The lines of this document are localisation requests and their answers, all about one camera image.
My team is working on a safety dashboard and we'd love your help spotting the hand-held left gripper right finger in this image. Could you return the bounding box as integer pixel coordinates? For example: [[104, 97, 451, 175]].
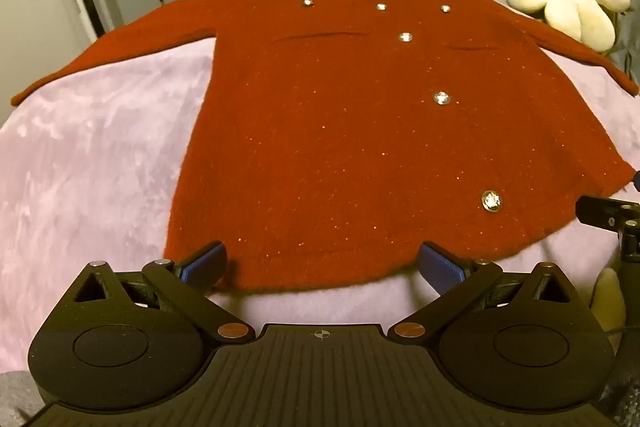
[[389, 242, 574, 341]]

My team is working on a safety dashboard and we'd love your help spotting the pink plush blanket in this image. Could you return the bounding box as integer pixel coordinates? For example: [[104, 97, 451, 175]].
[[0, 0, 640, 378]]

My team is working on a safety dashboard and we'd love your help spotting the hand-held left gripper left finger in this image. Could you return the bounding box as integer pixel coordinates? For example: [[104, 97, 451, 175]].
[[75, 241, 252, 341]]

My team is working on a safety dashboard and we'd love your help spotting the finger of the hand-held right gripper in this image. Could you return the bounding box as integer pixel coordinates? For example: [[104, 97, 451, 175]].
[[575, 194, 640, 235]]

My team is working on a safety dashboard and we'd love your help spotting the red knit coat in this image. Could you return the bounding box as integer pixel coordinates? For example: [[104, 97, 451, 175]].
[[11, 0, 640, 294]]

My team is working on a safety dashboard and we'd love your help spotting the person's right hand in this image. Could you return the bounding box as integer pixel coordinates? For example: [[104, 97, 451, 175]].
[[590, 267, 627, 335]]

